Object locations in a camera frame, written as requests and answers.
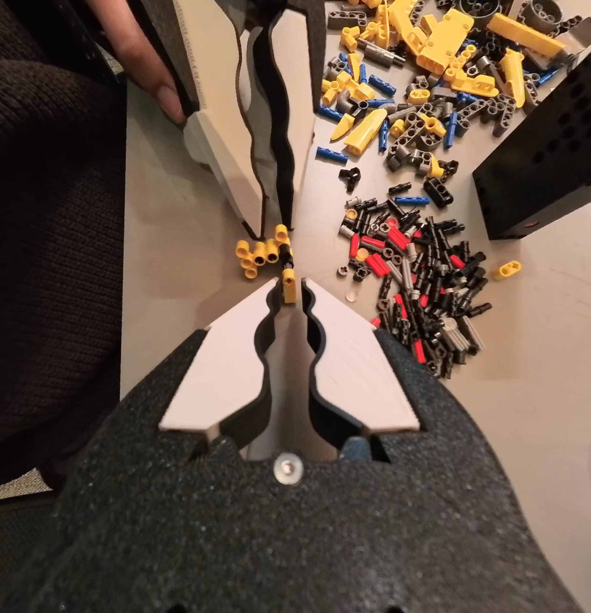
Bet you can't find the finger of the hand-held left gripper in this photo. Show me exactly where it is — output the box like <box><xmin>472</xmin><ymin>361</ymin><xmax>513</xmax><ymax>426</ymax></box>
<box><xmin>172</xmin><ymin>0</ymin><xmax>267</xmax><ymax>239</ymax></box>
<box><xmin>253</xmin><ymin>7</ymin><xmax>319</xmax><ymax>233</ymax></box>

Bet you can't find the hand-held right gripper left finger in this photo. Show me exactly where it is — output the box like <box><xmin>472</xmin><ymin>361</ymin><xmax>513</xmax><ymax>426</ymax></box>
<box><xmin>160</xmin><ymin>278</ymin><xmax>284</xmax><ymax>448</ymax></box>

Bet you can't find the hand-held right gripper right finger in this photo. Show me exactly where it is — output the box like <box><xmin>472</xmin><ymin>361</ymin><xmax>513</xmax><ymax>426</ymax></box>
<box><xmin>302</xmin><ymin>278</ymin><xmax>421</xmax><ymax>451</ymax></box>

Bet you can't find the yellow connector cluster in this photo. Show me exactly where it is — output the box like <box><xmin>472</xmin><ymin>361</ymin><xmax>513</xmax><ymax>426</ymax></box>
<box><xmin>234</xmin><ymin>225</ymin><xmax>293</xmax><ymax>279</ymax></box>

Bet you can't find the person's left hand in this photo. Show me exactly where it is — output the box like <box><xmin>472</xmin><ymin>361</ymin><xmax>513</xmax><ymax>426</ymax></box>
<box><xmin>97</xmin><ymin>0</ymin><xmax>186</xmax><ymax>124</ymax></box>

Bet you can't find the pile of black red pins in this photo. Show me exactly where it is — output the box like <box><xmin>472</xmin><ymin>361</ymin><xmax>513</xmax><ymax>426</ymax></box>
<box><xmin>338</xmin><ymin>197</ymin><xmax>493</xmax><ymax>380</ymax></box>

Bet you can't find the pile of yellow grey beams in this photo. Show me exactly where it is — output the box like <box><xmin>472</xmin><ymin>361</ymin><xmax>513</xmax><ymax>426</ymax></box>
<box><xmin>318</xmin><ymin>0</ymin><xmax>584</xmax><ymax>176</ymax></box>

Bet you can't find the black two-hole beam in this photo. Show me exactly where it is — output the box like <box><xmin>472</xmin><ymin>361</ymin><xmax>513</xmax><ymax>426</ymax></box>
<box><xmin>425</xmin><ymin>179</ymin><xmax>455</xmax><ymax>208</ymax></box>

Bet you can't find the black knit sweater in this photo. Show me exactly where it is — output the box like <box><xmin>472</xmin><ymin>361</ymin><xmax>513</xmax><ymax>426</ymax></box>
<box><xmin>0</xmin><ymin>0</ymin><xmax>129</xmax><ymax>490</ymax></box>

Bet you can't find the black perforated block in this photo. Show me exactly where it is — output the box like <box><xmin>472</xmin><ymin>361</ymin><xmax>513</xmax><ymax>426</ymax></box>
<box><xmin>472</xmin><ymin>45</ymin><xmax>591</xmax><ymax>242</ymax></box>

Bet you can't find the pile of black tyres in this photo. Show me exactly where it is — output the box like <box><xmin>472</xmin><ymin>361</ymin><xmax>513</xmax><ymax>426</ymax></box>
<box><xmin>462</xmin><ymin>0</ymin><xmax>584</xmax><ymax>30</ymax></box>

